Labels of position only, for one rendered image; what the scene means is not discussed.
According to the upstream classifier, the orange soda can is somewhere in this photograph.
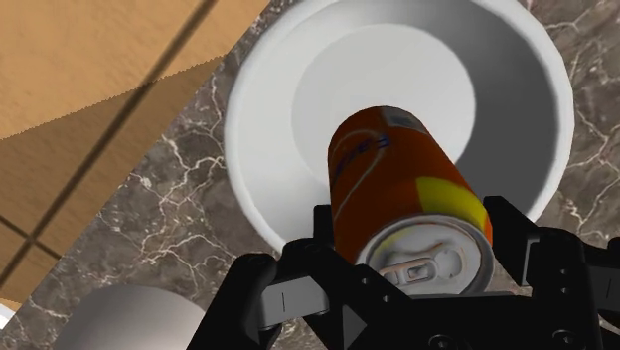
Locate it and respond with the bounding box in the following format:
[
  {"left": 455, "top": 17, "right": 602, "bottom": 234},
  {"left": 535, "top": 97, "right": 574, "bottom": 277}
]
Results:
[{"left": 327, "top": 105, "right": 496, "bottom": 297}]

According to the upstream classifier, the white bowl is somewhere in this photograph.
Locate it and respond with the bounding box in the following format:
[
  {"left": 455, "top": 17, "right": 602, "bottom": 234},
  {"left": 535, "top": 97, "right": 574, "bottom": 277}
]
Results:
[{"left": 224, "top": 0, "right": 576, "bottom": 254}]

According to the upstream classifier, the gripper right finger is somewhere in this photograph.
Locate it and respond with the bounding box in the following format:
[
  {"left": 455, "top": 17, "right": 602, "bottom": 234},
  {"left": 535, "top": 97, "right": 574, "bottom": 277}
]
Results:
[{"left": 482, "top": 195, "right": 620, "bottom": 350}]

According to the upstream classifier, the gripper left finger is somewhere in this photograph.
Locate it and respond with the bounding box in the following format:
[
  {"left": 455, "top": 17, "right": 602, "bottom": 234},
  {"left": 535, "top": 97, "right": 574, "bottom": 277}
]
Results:
[{"left": 186, "top": 204, "right": 413, "bottom": 350}]

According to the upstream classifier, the white round object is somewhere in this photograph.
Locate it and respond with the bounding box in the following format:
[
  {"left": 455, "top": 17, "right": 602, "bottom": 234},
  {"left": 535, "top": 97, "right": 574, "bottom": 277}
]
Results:
[{"left": 52, "top": 284, "right": 207, "bottom": 350}]

